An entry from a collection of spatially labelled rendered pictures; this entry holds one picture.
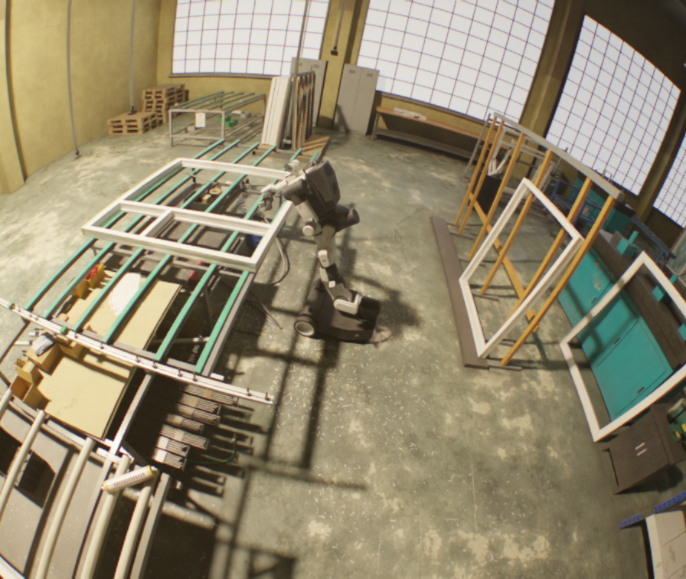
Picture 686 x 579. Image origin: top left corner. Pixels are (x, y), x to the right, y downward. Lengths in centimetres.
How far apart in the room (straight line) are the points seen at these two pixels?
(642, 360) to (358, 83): 848
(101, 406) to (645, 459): 389
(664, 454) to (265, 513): 305
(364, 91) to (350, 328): 743
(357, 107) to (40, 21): 833
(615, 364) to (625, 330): 38
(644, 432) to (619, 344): 108
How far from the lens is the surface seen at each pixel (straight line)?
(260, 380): 247
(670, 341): 347
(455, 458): 253
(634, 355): 374
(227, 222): 236
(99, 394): 189
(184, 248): 209
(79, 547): 153
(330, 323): 264
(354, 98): 919
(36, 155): 850
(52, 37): 882
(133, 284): 239
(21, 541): 196
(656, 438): 325
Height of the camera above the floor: 210
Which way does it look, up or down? 41 degrees down
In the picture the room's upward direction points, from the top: 13 degrees clockwise
